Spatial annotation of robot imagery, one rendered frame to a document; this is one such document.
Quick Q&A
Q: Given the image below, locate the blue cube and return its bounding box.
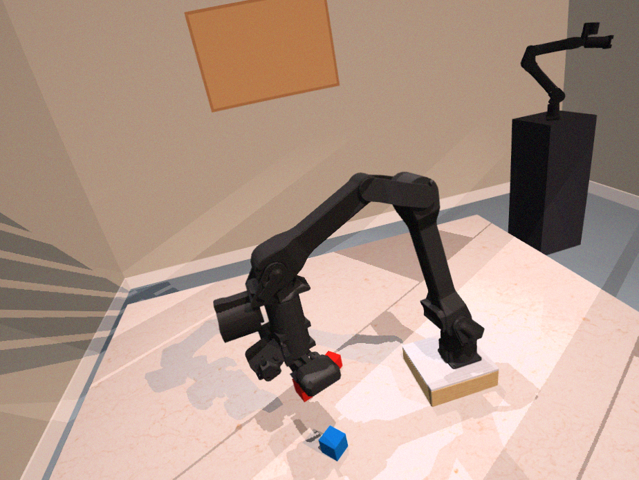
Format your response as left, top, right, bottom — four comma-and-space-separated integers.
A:
318, 425, 348, 461

